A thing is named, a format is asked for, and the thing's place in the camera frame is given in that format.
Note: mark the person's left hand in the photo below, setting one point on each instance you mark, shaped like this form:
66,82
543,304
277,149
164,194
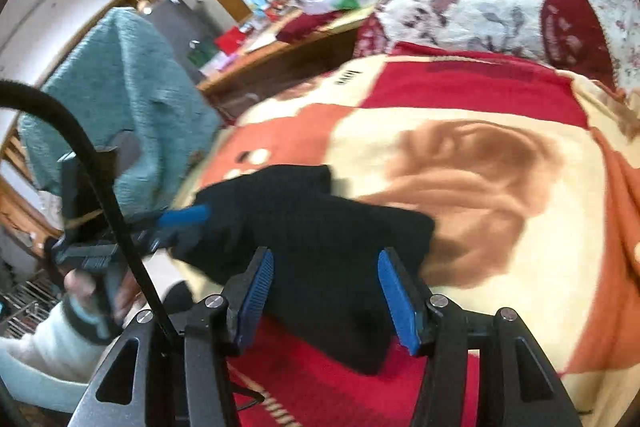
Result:
77,284

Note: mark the wooden desk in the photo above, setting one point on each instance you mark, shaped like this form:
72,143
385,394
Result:
280,57

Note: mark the grey cabinet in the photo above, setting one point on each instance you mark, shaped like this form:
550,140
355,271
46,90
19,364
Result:
175,27

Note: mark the red box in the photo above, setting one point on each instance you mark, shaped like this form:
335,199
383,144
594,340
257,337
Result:
230,42

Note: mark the teal knitted cloth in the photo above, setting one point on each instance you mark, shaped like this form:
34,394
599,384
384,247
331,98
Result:
125,82

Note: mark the colourful toy figures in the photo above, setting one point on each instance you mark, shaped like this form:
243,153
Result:
272,2

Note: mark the white floral bed sheet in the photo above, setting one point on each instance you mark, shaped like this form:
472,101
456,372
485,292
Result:
620,7

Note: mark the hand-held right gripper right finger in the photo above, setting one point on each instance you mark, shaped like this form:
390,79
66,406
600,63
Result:
397,302

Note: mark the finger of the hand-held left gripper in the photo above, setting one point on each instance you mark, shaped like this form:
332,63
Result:
185,214

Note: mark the green box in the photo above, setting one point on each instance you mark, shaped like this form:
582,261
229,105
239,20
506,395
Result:
200,52

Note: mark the black pants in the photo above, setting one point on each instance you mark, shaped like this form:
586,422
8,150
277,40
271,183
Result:
325,267

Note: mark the wooden chair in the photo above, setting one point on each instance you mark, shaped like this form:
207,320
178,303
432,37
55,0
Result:
20,207

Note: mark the maroon cloth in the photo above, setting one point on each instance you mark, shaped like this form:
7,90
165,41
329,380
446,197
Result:
310,24

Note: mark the person's left forearm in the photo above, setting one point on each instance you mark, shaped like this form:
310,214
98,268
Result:
40,352

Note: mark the white maroon floral pillow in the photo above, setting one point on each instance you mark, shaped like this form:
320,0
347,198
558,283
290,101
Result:
475,2

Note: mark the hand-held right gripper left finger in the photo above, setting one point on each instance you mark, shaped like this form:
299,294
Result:
255,302

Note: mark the red orange printed blanket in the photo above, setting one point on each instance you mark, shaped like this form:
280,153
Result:
475,207

